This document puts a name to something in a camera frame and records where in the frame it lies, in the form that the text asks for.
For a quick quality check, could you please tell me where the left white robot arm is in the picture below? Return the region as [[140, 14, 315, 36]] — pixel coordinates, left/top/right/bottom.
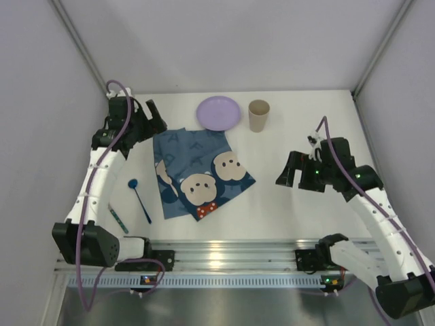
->
[[52, 90, 167, 268]]

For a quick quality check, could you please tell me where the left aluminium frame post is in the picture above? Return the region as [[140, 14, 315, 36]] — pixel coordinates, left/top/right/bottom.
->
[[48, 0, 107, 94]]

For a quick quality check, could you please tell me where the beige paper cup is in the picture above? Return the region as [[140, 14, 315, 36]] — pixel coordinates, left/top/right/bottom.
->
[[248, 99, 271, 132]]

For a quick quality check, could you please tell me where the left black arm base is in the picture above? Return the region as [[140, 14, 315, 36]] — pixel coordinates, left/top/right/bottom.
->
[[115, 250, 175, 272]]

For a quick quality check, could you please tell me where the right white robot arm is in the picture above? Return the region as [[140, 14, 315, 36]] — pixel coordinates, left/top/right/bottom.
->
[[275, 136, 434, 319]]

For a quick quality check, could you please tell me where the green patterned handle fork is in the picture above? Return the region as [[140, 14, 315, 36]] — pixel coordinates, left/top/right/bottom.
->
[[107, 204, 129, 234]]

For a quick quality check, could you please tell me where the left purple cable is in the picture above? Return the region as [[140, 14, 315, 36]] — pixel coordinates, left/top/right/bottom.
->
[[75, 79, 167, 312]]

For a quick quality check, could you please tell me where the perforated metal cable tray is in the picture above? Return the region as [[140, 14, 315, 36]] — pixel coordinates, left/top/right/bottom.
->
[[66, 274, 344, 289]]

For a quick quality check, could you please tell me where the blue plastic spoon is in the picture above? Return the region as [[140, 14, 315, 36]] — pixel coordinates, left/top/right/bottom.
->
[[128, 179, 152, 224]]

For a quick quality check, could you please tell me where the right aluminium frame post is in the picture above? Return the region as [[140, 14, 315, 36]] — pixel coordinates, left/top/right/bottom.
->
[[351, 0, 415, 102]]

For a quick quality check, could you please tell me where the lilac plastic plate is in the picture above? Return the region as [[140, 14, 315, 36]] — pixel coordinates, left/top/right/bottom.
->
[[196, 96, 241, 131]]

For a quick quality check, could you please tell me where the aluminium mounting rail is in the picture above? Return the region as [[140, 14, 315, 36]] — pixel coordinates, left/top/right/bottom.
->
[[54, 238, 385, 272]]

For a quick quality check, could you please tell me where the aluminium frame post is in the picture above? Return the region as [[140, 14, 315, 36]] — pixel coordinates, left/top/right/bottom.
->
[[48, 0, 107, 94], [351, 0, 415, 102]]

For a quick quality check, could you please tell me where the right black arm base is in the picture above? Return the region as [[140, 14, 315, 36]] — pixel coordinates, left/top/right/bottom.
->
[[294, 249, 341, 274]]

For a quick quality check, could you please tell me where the blue bear print placemat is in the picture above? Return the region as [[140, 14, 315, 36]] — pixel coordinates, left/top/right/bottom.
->
[[153, 128, 256, 221]]

